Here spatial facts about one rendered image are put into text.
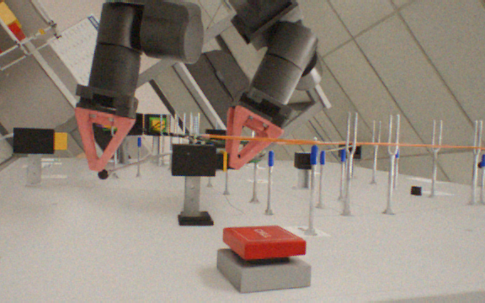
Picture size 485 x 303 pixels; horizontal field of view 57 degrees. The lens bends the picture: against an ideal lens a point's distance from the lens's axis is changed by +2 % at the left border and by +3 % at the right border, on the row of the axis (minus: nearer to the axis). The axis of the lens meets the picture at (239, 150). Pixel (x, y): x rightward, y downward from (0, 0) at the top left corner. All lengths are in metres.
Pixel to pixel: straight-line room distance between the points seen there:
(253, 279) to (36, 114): 7.98
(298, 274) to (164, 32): 0.32
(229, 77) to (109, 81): 1.13
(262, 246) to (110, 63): 0.32
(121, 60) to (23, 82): 7.83
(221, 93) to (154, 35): 1.12
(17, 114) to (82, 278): 7.97
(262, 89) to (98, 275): 0.32
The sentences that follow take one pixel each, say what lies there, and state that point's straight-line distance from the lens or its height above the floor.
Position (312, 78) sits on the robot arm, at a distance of 0.66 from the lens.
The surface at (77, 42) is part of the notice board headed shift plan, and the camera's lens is 8.42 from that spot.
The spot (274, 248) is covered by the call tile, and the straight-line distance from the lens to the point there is 0.32.
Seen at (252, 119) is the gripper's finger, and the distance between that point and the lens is 0.55.
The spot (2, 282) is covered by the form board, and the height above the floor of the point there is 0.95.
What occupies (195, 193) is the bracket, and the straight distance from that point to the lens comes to 0.57.
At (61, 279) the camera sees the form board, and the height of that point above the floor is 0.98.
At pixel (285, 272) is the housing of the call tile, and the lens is 0.33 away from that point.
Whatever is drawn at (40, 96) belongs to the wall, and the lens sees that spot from 8.29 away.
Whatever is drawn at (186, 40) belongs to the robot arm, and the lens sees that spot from 0.52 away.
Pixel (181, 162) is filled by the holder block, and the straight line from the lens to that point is 0.55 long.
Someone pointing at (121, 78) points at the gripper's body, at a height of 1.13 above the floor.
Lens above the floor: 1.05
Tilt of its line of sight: 15 degrees up
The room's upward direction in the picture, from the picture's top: 53 degrees clockwise
